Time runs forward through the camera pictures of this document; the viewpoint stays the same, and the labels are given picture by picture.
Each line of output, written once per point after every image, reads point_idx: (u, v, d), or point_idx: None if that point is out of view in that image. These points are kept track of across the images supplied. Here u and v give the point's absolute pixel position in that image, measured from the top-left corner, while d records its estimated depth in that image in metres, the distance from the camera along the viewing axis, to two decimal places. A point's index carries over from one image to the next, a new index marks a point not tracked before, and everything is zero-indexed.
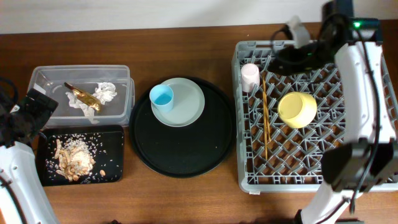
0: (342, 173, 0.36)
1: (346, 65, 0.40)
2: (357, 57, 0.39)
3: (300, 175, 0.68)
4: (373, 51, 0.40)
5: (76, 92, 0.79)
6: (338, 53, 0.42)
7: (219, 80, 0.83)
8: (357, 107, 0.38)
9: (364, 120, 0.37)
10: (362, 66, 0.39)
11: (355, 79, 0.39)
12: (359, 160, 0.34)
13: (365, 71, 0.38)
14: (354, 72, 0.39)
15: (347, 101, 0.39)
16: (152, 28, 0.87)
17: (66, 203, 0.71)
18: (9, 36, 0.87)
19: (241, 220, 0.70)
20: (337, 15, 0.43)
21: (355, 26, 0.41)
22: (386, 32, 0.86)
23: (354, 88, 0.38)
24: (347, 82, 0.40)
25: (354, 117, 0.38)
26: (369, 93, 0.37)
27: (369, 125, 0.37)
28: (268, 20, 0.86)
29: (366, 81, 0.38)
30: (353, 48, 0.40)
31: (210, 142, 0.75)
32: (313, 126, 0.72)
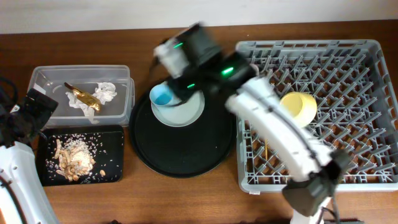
0: (314, 206, 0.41)
1: (249, 116, 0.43)
2: (252, 104, 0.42)
3: None
4: (257, 89, 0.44)
5: (76, 92, 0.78)
6: (231, 103, 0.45)
7: None
8: (286, 147, 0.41)
9: (298, 156, 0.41)
10: (261, 109, 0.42)
11: (265, 126, 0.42)
12: (322, 191, 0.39)
13: (265, 112, 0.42)
14: (260, 119, 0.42)
15: (273, 143, 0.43)
16: (153, 28, 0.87)
17: (66, 203, 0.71)
18: (9, 35, 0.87)
19: (241, 220, 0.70)
20: (199, 58, 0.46)
21: (224, 74, 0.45)
22: (385, 32, 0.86)
23: (272, 133, 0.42)
24: (262, 130, 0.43)
25: (288, 157, 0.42)
26: (285, 130, 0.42)
27: (306, 157, 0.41)
28: (268, 20, 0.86)
29: (276, 121, 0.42)
30: (241, 95, 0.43)
31: (210, 142, 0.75)
32: (313, 126, 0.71)
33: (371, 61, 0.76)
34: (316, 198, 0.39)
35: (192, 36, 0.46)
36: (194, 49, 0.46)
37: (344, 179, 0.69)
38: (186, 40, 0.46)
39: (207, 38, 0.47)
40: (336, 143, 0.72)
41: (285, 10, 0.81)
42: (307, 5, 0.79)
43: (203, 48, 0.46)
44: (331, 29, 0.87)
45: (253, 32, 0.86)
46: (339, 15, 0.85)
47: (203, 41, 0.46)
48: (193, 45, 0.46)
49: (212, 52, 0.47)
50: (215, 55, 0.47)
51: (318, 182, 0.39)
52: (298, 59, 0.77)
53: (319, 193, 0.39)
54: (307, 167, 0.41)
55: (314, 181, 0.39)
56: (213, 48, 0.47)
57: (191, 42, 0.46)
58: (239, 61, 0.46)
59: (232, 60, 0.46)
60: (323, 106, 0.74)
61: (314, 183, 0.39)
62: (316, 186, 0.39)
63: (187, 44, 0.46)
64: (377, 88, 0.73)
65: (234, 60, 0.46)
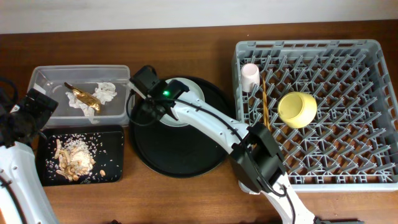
0: (250, 175, 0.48)
1: (188, 118, 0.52)
2: (185, 107, 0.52)
3: (300, 175, 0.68)
4: (188, 96, 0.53)
5: (76, 92, 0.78)
6: (175, 114, 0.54)
7: (219, 80, 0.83)
8: (215, 130, 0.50)
9: (224, 135, 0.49)
10: (192, 111, 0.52)
11: (198, 121, 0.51)
12: (245, 158, 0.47)
13: (195, 111, 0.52)
14: (193, 117, 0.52)
15: (207, 132, 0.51)
16: (152, 28, 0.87)
17: (66, 203, 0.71)
18: (9, 35, 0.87)
19: (241, 219, 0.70)
20: (148, 91, 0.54)
21: (166, 96, 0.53)
22: (385, 31, 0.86)
23: (202, 125, 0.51)
24: (197, 126, 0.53)
25: (218, 138, 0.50)
26: (210, 119, 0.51)
27: (229, 135, 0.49)
28: (268, 20, 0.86)
29: (204, 116, 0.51)
30: (176, 105, 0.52)
31: (209, 142, 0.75)
32: (313, 126, 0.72)
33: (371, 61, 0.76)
34: (241, 165, 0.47)
35: (142, 71, 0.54)
36: (142, 83, 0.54)
37: (344, 179, 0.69)
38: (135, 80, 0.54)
39: (149, 72, 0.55)
40: (335, 143, 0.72)
41: (285, 10, 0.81)
42: (306, 5, 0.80)
43: (150, 82, 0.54)
44: (331, 29, 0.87)
45: (253, 32, 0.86)
46: (339, 15, 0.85)
47: (148, 76, 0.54)
48: (141, 84, 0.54)
49: (157, 84, 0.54)
50: (159, 84, 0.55)
51: (239, 151, 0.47)
52: (298, 58, 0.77)
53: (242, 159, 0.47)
54: (231, 141, 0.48)
55: (235, 152, 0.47)
56: (157, 80, 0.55)
57: (139, 80, 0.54)
58: (175, 86, 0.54)
59: (171, 86, 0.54)
60: (323, 106, 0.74)
61: (236, 152, 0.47)
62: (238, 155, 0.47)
63: (140, 79, 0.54)
64: (377, 88, 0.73)
65: (172, 85, 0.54)
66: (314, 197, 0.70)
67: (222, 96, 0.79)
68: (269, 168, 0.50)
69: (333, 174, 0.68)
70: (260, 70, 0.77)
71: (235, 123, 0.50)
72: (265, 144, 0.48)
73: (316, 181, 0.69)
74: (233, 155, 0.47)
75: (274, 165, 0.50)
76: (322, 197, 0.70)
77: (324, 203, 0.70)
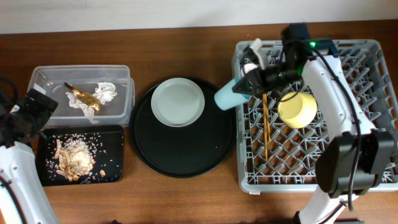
0: (337, 169, 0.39)
1: (314, 79, 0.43)
2: (322, 68, 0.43)
3: (300, 175, 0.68)
4: (331, 63, 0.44)
5: (76, 92, 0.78)
6: (305, 70, 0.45)
7: (219, 80, 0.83)
8: (332, 104, 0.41)
9: (343, 118, 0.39)
10: (328, 75, 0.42)
11: (323, 83, 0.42)
12: (337, 153, 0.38)
13: (329, 78, 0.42)
14: (317, 79, 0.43)
15: (324, 107, 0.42)
16: (152, 28, 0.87)
17: (66, 203, 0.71)
18: (9, 35, 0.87)
19: (241, 219, 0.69)
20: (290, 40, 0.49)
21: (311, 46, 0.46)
22: (385, 32, 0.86)
23: (325, 88, 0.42)
24: (320, 94, 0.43)
25: (333, 116, 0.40)
26: (337, 91, 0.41)
27: (349, 122, 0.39)
28: (268, 20, 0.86)
29: (337, 86, 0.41)
30: (317, 60, 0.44)
31: (210, 142, 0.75)
32: (313, 126, 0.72)
33: (371, 61, 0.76)
34: (339, 154, 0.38)
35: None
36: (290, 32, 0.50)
37: None
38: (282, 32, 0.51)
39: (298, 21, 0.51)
40: None
41: (285, 10, 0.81)
42: (306, 5, 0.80)
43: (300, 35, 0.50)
44: (331, 29, 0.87)
45: (254, 32, 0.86)
46: (339, 15, 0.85)
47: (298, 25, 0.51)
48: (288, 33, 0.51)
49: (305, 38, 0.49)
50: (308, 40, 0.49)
51: (346, 142, 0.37)
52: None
53: (333, 150, 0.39)
54: (345, 129, 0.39)
55: (344, 140, 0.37)
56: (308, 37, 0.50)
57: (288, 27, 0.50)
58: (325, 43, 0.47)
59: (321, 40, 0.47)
60: None
61: (339, 140, 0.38)
62: (347, 146, 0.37)
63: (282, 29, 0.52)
64: (377, 88, 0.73)
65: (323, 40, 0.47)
66: None
67: None
68: (359, 181, 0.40)
69: None
70: None
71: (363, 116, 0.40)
72: (375, 154, 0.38)
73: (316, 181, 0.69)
74: (352, 146, 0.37)
75: (360, 183, 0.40)
76: None
77: None
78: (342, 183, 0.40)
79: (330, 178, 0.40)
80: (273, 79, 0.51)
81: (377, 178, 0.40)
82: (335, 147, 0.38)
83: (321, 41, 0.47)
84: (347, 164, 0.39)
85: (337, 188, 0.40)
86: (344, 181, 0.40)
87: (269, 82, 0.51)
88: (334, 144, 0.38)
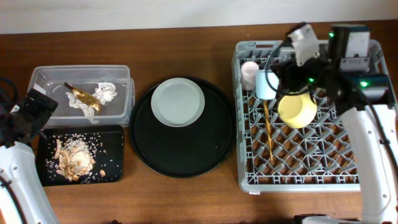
0: None
1: (357, 130, 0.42)
2: (370, 126, 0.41)
3: (300, 175, 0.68)
4: (383, 116, 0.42)
5: (76, 92, 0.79)
6: (346, 116, 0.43)
7: (219, 81, 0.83)
8: (376, 175, 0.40)
9: (385, 200, 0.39)
10: (376, 137, 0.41)
11: (369, 146, 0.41)
12: None
13: (377, 143, 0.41)
14: (364, 139, 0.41)
15: (362, 172, 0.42)
16: (152, 28, 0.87)
17: (66, 203, 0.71)
18: (9, 36, 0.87)
19: (241, 220, 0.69)
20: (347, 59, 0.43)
21: (361, 86, 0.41)
22: (385, 32, 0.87)
23: (369, 151, 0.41)
24: (361, 155, 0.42)
25: (374, 194, 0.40)
26: (384, 165, 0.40)
27: (390, 206, 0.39)
28: (268, 20, 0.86)
29: (384, 152, 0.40)
30: (367, 113, 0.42)
31: (210, 142, 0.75)
32: (313, 126, 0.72)
33: None
34: None
35: (338, 35, 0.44)
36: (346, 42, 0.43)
37: (344, 179, 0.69)
38: (339, 35, 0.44)
39: (361, 37, 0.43)
40: (335, 143, 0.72)
41: (285, 10, 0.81)
42: (307, 5, 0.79)
43: (356, 50, 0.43)
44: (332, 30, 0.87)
45: (253, 32, 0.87)
46: (339, 15, 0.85)
47: (359, 46, 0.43)
48: (343, 42, 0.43)
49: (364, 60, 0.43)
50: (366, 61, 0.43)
51: None
52: None
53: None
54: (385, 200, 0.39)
55: None
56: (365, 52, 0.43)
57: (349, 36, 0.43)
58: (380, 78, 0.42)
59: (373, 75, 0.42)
60: (323, 105, 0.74)
61: None
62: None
63: (338, 41, 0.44)
64: None
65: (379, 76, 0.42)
66: (314, 197, 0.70)
67: (222, 97, 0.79)
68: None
69: (333, 174, 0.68)
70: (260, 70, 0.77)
71: None
72: None
73: (316, 181, 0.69)
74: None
75: None
76: (322, 197, 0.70)
77: (324, 203, 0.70)
78: None
79: None
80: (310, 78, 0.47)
81: None
82: None
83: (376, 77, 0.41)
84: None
85: None
86: None
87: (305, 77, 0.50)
88: None
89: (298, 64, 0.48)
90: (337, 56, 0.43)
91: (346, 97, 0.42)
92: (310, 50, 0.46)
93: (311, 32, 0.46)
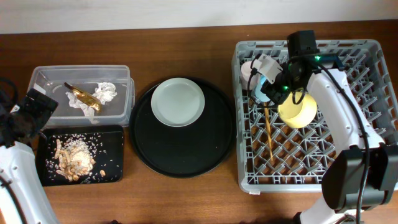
0: (346, 185, 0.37)
1: (317, 87, 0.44)
2: (327, 81, 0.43)
3: (300, 175, 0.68)
4: (337, 75, 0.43)
5: (76, 92, 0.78)
6: (310, 83, 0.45)
7: (219, 81, 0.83)
8: (340, 121, 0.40)
9: (350, 131, 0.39)
10: (333, 88, 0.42)
11: (328, 94, 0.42)
12: (346, 169, 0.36)
13: (336, 93, 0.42)
14: (322, 91, 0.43)
15: (330, 119, 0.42)
16: (152, 28, 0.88)
17: (66, 203, 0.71)
18: (9, 35, 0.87)
19: (241, 220, 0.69)
20: (300, 51, 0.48)
21: (316, 60, 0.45)
22: (386, 31, 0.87)
23: (329, 99, 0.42)
24: (326, 108, 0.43)
25: (340, 130, 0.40)
26: (346, 106, 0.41)
27: (357, 137, 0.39)
28: (268, 20, 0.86)
29: (343, 101, 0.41)
30: (323, 72, 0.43)
31: (210, 142, 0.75)
32: (313, 126, 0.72)
33: (371, 61, 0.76)
34: (348, 168, 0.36)
35: (293, 38, 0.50)
36: (298, 42, 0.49)
37: None
38: (295, 34, 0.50)
39: (308, 35, 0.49)
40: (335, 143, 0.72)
41: (285, 10, 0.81)
42: (307, 5, 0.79)
43: (305, 45, 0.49)
44: (332, 29, 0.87)
45: (253, 32, 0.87)
46: (339, 15, 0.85)
47: (309, 41, 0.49)
48: (296, 42, 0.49)
49: (313, 50, 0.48)
50: (314, 50, 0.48)
51: (354, 157, 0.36)
52: None
53: (340, 164, 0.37)
54: (354, 141, 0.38)
55: (352, 155, 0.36)
56: (314, 48, 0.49)
57: (297, 35, 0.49)
58: (330, 56, 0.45)
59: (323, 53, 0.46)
60: None
61: (346, 154, 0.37)
62: (356, 160, 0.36)
63: (293, 42, 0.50)
64: (377, 88, 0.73)
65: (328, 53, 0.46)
66: (314, 198, 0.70)
67: (222, 97, 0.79)
68: (370, 197, 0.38)
69: None
70: None
71: (370, 127, 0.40)
72: (385, 174, 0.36)
73: (316, 181, 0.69)
74: (362, 160, 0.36)
75: (369, 201, 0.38)
76: None
77: None
78: (351, 201, 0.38)
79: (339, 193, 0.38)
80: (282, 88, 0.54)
81: (387, 198, 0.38)
82: (344, 162, 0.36)
83: (327, 55, 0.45)
84: (357, 180, 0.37)
85: (346, 205, 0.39)
86: (353, 197, 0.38)
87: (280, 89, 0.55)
88: (342, 162, 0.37)
89: (270, 82, 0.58)
90: (295, 50, 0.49)
91: (306, 73, 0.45)
92: (272, 68, 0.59)
93: (266, 57, 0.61)
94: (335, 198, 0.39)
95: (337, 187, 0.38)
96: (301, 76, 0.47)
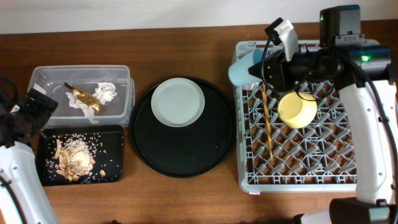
0: None
1: (357, 109, 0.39)
2: (369, 103, 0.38)
3: (300, 175, 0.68)
4: (384, 94, 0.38)
5: (76, 92, 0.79)
6: (344, 90, 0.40)
7: (219, 81, 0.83)
8: (373, 161, 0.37)
9: (382, 178, 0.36)
10: (375, 119, 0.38)
11: (367, 122, 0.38)
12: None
13: (377, 123, 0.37)
14: (355, 120, 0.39)
15: (362, 153, 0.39)
16: (152, 28, 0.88)
17: (66, 203, 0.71)
18: (9, 36, 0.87)
19: (241, 220, 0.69)
20: (338, 40, 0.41)
21: (363, 59, 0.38)
22: (386, 31, 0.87)
23: (366, 134, 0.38)
24: (360, 135, 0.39)
25: (370, 172, 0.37)
26: (382, 145, 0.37)
27: (387, 185, 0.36)
28: (268, 20, 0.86)
29: (382, 135, 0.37)
30: (366, 89, 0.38)
31: (211, 142, 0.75)
32: (313, 126, 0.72)
33: None
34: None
35: (329, 19, 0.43)
36: (339, 25, 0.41)
37: (344, 179, 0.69)
38: (334, 14, 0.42)
39: (352, 18, 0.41)
40: (335, 143, 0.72)
41: (286, 10, 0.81)
42: (307, 5, 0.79)
43: (346, 30, 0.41)
44: None
45: (253, 32, 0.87)
46: None
47: (352, 24, 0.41)
48: (337, 24, 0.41)
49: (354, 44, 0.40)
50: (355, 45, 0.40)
51: (380, 214, 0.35)
52: None
53: (362, 212, 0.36)
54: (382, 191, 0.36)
55: (377, 213, 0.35)
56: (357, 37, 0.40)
57: (339, 15, 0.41)
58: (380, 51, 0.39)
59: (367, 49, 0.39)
60: (323, 106, 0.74)
61: (372, 210, 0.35)
62: (383, 216, 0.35)
63: (329, 23, 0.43)
64: None
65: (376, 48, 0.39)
66: (314, 198, 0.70)
67: (222, 97, 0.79)
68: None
69: (333, 174, 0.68)
70: None
71: None
72: None
73: (316, 181, 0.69)
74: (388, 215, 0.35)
75: None
76: (322, 197, 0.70)
77: (324, 203, 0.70)
78: None
79: None
80: (297, 70, 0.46)
81: None
82: (368, 219, 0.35)
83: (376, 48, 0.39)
84: None
85: None
86: None
87: (292, 72, 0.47)
88: (365, 214, 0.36)
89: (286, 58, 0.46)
90: (333, 35, 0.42)
91: (346, 71, 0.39)
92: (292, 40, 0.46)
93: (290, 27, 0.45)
94: None
95: None
96: (337, 76, 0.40)
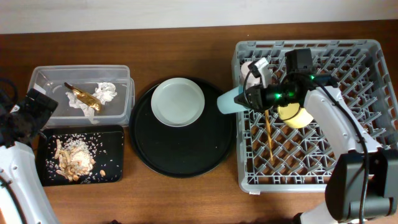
0: (349, 191, 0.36)
1: (313, 101, 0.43)
2: (321, 94, 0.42)
3: (300, 175, 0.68)
4: (332, 91, 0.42)
5: (76, 92, 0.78)
6: (305, 99, 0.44)
7: (219, 81, 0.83)
8: (336, 130, 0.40)
9: (347, 138, 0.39)
10: (328, 101, 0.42)
11: (323, 107, 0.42)
12: (346, 173, 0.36)
13: (331, 104, 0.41)
14: (314, 108, 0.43)
15: (328, 130, 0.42)
16: (152, 28, 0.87)
17: (66, 203, 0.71)
18: (9, 35, 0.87)
19: (241, 220, 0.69)
20: (296, 71, 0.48)
21: (311, 79, 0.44)
22: (386, 31, 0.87)
23: (326, 113, 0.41)
24: (323, 119, 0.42)
25: (337, 138, 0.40)
26: (341, 116, 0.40)
27: (354, 142, 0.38)
28: (268, 20, 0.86)
29: (339, 112, 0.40)
30: (318, 88, 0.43)
31: (210, 142, 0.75)
32: (313, 126, 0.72)
33: (371, 61, 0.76)
34: (349, 170, 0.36)
35: (290, 55, 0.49)
36: (297, 59, 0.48)
37: None
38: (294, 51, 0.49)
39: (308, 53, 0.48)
40: None
41: (285, 10, 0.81)
42: (306, 5, 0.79)
43: (303, 64, 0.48)
44: (331, 29, 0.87)
45: (253, 32, 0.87)
46: (339, 15, 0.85)
47: (307, 58, 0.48)
48: (295, 58, 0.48)
49: (308, 70, 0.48)
50: (310, 71, 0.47)
51: (353, 160, 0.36)
52: (313, 58, 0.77)
53: (341, 170, 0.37)
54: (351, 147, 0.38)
55: (351, 159, 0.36)
56: (311, 66, 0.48)
57: (295, 52, 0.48)
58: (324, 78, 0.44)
59: (318, 76, 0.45)
60: None
61: (345, 158, 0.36)
62: (356, 163, 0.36)
63: (291, 58, 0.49)
64: (377, 88, 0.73)
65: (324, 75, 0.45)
66: (314, 198, 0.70)
67: None
68: (375, 208, 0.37)
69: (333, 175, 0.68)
70: (274, 70, 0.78)
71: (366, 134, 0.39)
72: (388, 176, 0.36)
73: (316, 181, 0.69)
74: (362, 163, 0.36)
75: (375, 209, 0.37)
76: (322, 197, 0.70)
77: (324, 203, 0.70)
78: (355, 210, 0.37)
79: (341, 200, 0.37)
80: (272, 98, 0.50)
81: (393, 206, 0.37)
82: (344, 165, 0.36)
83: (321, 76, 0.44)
84: (360, 185, 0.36)
85: (350, 214, 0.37)
86: (356, 206, 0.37)
87: (268, 101, 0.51)
88: (342, 165, 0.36)
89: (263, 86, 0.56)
90: (292, 67, 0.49)
91: (303, 93, 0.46)
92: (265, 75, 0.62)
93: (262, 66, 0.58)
94: (339, 208, 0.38)
95: (341, 195, 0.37)
96: (298, 95, 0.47)
